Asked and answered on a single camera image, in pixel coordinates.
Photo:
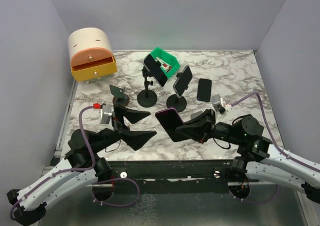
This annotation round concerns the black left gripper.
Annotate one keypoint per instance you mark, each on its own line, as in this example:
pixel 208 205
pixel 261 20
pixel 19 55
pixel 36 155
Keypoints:
pixel 136 139

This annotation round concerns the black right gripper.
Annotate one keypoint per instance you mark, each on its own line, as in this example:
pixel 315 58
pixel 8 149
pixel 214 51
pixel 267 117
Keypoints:
pixel 200 129

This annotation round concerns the silver folding phone stand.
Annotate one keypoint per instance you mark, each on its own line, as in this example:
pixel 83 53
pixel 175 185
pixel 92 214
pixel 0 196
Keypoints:
pixel 194 115

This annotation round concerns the brown round-base phone stand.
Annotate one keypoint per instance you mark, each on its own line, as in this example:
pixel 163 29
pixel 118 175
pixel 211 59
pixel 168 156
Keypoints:
pixel 119 96

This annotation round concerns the pink-edged black phone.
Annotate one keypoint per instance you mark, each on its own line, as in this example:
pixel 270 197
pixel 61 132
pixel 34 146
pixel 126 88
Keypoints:
pixel 169 119

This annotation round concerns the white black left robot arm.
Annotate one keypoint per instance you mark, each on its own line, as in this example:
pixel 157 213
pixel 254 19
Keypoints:
pixel 81 166

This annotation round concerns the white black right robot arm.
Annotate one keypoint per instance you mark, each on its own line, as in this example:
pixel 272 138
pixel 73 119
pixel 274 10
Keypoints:
pixel 259 158

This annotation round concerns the black tall phone stand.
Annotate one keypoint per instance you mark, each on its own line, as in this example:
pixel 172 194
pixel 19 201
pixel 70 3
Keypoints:
pixel 146 98

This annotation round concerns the silver-edged phone on short stand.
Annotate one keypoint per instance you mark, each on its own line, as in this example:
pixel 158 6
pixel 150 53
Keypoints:
pixel 182 81

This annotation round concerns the black phone on tall stand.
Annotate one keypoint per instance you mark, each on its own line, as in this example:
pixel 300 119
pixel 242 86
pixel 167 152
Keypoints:
pixel 155 70

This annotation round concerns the items inside green bin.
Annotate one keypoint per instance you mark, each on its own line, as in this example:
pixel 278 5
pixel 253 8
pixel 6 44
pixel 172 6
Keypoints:
pixel 164 65

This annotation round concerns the green plastic bin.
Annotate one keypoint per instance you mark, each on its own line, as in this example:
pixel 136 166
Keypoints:
pixel 167 57

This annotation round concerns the beige orange drawer box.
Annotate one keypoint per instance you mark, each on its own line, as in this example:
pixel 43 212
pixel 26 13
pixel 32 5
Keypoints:
pixel 91 56

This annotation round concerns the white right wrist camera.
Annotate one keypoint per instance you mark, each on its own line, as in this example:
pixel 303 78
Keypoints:
pixel 219 105

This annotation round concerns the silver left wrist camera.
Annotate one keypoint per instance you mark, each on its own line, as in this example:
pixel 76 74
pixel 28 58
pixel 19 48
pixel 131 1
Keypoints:
pixel 105 112

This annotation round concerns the black front rail bar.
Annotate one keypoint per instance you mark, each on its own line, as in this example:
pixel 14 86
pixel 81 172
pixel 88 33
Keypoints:
pixel 164 177

